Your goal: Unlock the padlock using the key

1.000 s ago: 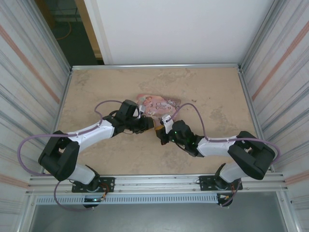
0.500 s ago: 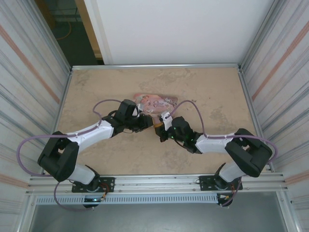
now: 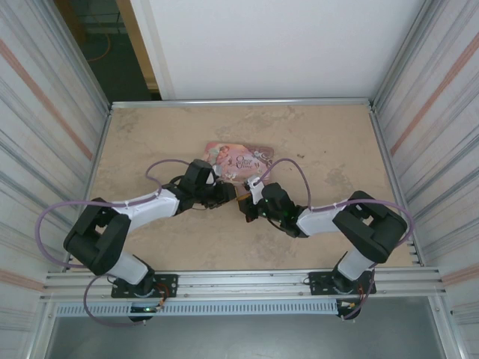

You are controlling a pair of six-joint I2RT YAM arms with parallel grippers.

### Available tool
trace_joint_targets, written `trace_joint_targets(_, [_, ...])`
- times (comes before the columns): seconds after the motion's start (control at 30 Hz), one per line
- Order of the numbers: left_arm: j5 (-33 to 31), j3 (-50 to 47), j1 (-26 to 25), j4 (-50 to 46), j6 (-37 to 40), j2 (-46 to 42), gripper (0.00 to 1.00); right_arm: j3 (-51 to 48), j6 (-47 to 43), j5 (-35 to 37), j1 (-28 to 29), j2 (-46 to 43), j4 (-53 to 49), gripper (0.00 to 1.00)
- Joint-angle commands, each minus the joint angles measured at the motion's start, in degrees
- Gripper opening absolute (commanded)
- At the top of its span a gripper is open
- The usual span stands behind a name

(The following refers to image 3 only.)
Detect pink fairy tin box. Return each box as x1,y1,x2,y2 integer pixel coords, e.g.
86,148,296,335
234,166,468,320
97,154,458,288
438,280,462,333
201,141,275,186

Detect black controller board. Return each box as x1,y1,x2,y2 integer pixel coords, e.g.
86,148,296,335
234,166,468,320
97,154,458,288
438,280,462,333
129,304,160,324
336,298,363,322

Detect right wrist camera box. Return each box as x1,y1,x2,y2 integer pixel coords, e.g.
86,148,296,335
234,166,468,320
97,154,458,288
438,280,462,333
242,174,266,206

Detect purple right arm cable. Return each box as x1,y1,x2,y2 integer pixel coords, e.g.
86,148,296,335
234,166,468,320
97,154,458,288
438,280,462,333
257,159,415,322

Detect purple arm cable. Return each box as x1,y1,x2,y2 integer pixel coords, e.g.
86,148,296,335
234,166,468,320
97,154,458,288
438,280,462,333
257,159,415,322
38,159,194,329

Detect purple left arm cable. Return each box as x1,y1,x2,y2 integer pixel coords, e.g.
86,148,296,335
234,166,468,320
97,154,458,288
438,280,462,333
38,159,194,329

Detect aluminium mounting rail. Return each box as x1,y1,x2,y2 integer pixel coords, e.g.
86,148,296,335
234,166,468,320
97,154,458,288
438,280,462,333
39,266,448,303

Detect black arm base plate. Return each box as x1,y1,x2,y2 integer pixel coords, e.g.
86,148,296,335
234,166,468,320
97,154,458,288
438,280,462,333
111,274,179,299
308,271,377,296

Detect aluminium frame cross bar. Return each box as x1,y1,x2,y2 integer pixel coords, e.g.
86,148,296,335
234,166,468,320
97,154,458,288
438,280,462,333
110,98,375,110

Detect grey slotted cable duct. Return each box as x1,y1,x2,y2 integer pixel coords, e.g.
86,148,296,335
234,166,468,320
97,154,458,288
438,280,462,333
54,301,340,316

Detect aluminium frame side bar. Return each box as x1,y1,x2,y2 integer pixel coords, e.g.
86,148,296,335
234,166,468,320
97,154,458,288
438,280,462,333
86,106,114,201
368,104,426,267

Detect wooden door frame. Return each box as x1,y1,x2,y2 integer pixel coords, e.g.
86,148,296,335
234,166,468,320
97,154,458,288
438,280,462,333
115,0,162,91

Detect orange floor cable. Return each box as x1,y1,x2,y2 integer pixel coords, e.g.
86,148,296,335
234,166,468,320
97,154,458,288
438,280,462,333
88,32,112,63

